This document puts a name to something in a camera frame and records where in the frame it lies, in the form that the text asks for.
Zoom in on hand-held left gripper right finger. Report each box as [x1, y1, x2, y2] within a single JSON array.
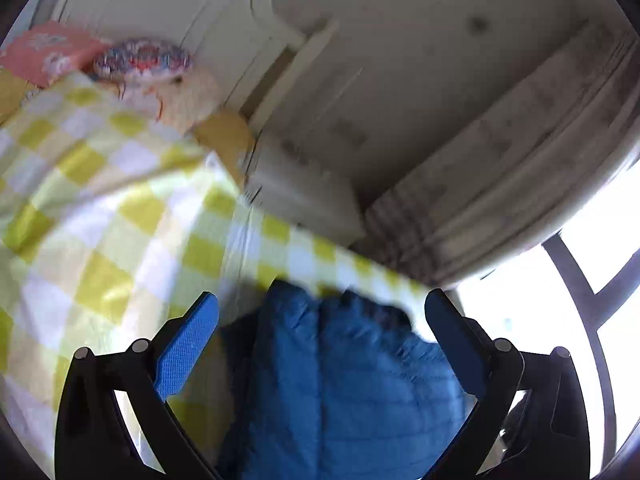
[[424, 289, 592, 480]]

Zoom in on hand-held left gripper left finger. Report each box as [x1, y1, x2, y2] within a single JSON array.
[[54, 291, 221, 480]]

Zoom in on blue puffer jacket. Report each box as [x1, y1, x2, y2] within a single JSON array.
[[217, 280, 482, 480]]

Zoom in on dark framed window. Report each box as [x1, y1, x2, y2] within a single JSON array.
[[450, 160, 640, 463]]

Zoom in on yellow checked blanket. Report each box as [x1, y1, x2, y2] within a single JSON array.
[[0, 72, 442, 480]]

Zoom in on printed beige curtain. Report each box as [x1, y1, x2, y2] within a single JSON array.
[[362, 20, 640, 292]]

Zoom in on white nightstand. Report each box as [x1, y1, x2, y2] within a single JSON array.
[[245, 132, 369, 252]]

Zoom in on yellow pillow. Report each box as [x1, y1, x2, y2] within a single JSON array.
[[192, 110, 256, 187]]

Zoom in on beige pillow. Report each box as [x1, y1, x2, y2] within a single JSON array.
[[117, 67, 224, 137]]

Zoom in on patterned round cushion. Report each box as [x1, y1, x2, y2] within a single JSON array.
[[94, 37, 195, 81]]

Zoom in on pink pillow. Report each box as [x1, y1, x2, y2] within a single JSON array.
[[0, 22, 109, 89]]

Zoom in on white headboard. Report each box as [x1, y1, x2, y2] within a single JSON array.
[[52, 0, 342, 132]]

